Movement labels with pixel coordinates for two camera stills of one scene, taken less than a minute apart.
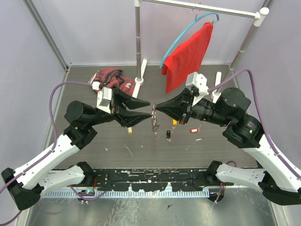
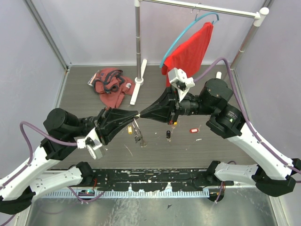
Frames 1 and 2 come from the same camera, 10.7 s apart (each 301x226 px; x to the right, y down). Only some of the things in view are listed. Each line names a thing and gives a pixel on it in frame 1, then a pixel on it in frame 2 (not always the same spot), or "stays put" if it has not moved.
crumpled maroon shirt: [110, 77] stays put
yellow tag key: [130, 130] stays put
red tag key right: [194, 130] stays put
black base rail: [154, 179] stays put
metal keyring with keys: [155, 124] → [138, 135]
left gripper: [127, 118] → [110, 120]
